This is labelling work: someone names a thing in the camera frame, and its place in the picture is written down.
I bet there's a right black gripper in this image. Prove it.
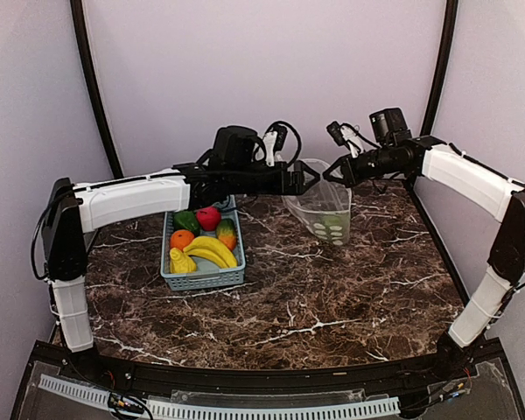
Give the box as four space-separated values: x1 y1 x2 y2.
324 143 404 187

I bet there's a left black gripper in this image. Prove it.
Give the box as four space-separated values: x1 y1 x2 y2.
228 160 322 197

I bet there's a clear dotted zip bag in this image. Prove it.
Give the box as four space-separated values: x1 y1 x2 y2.
283 178 352 246

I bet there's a green toy watermelon ball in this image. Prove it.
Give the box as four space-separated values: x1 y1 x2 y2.
321 214 344 231

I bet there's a yellow toy banana bunch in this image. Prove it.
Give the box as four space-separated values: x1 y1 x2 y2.
183 236 238 269

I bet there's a blue perforated plastic basket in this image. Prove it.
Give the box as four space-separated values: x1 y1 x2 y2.
160 195 246 291

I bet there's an orange toy orange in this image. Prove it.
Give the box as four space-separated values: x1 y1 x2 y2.
170 229 195 251

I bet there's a yellow toy pear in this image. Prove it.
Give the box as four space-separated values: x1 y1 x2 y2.
170 248 197 274

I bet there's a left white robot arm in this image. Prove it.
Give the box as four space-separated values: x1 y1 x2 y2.
30 121 320 382

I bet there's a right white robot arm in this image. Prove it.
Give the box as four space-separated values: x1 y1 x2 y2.
323 108 525 380

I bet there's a green toy mango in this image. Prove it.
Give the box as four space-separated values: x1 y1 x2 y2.
215 219 238 251

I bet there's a red toy apple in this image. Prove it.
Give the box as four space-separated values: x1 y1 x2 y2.
196 206 221 232

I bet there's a green toy bell pepper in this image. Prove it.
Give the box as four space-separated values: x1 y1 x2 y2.
172 210 201 236

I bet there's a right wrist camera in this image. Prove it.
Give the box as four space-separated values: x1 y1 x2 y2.
326 121 365 158

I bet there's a right black frame post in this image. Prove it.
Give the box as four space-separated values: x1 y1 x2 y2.
420 0 459 136

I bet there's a black frame post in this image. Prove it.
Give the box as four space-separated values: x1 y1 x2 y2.
420 0 459 136
69 0 123 179

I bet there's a black front rail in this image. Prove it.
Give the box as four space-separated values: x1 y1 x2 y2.
24 339 509 398

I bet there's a grey slotted cable duct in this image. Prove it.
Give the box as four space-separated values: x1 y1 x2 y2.
38 374 401 420

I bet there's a left black frame post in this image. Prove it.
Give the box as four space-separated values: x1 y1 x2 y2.
69 0 123 179

